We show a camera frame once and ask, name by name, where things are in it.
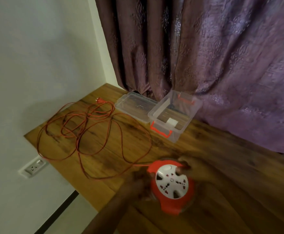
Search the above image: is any person's right hand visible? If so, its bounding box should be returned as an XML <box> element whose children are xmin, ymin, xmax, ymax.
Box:
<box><xmin>175</xmin><ymin>156</ymin><xmax>220</xmax><ymax>193</ymax></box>

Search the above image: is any person's left hand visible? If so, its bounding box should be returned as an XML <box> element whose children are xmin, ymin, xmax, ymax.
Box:
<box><xmin>122</xmin><ymin>167</ymin><xmax>155</xmax><ymax>202</ymax></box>

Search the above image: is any orange extension cord reel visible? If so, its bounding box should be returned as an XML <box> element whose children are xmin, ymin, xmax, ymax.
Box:
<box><xmin>146</xmin><ymin>158</ymin><xmax>196</xmax><ymax>215</ymax></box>

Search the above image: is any clear plastic storage box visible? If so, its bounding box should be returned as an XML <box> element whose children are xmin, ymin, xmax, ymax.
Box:
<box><xmin>148</xmin><ymin>89</ymin><xmax>203</xmax><ymax>143</ymax></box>

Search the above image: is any orange power cord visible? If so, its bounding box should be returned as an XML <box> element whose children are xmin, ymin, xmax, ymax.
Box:
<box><xmin>36</xmin><ymin>97</ymin><xmax>153</xmax><ymax>180</ymax></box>

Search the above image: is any person's left forearm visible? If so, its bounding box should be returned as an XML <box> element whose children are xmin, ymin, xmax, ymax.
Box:
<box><xmin>82</xmin><ymin>187</ymin><xmax>134</xmax><ymax>234</ymax></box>

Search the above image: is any clear plastic box lid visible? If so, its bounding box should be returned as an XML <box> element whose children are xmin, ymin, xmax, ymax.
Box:
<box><xmin>114</xmin><ymin>92</ymin><xmax>159</xmax><ymax>124</ymax></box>

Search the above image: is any purple patterned curtain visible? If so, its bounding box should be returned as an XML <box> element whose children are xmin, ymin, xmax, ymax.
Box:
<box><xmin>94</xmin><ymin>0</ymin><xmax>284</xmax><ymax>158</ymax></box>

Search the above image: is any white wall socket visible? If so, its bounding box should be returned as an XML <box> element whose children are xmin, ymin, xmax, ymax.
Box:
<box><xmin>18</xmin><ymin>155</ymin><xmax>50</xmax><ymax>179</ymax></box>

